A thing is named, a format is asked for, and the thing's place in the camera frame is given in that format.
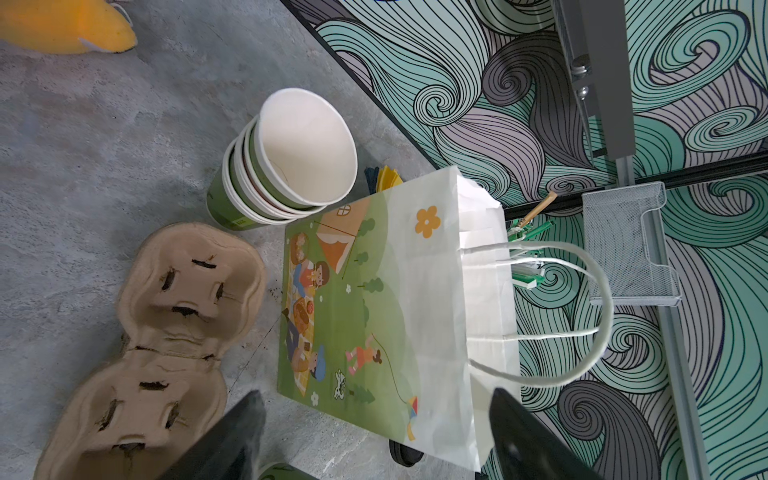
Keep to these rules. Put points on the stack of paper cups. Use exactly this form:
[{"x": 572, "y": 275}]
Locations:
[{"x": 296, "y": 157}]

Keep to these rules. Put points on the yellow bear plush toy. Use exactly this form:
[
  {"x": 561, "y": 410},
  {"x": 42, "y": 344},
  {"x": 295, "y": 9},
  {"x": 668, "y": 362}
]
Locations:
[{"x": 67, "y": 27}]

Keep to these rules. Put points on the black wall shelf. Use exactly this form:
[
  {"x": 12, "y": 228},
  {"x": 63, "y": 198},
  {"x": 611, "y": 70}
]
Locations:
[{"x": 594, "y": 40}]

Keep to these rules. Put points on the white paper takeout bag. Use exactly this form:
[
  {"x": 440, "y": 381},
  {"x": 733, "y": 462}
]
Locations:
[{"x": 398, "y": 315}]

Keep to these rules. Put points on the stack of pulp cup carriers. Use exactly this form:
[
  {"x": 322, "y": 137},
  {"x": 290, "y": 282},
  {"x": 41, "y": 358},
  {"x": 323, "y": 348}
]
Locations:
[{"x": 192, "y": 293}]

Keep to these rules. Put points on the yellow napkin stack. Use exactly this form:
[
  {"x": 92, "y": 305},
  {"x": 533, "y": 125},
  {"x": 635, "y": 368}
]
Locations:
[{"x": 381, "y": 178}]

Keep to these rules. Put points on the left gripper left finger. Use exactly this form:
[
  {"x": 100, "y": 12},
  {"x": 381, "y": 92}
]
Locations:
[{"x": 229, "y": 450}]

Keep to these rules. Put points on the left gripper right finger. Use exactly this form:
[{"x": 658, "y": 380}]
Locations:
[{"x": 525, "y": 448}]

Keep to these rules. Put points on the green paper coffee cup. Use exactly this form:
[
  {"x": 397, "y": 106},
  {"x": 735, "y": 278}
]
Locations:
[{"x": 284, "y": 471}]

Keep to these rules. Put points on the clear acrylic wall holder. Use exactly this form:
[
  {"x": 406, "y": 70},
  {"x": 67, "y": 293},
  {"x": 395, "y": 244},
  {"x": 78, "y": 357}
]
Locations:
[{"x": 624, "y": 234}]

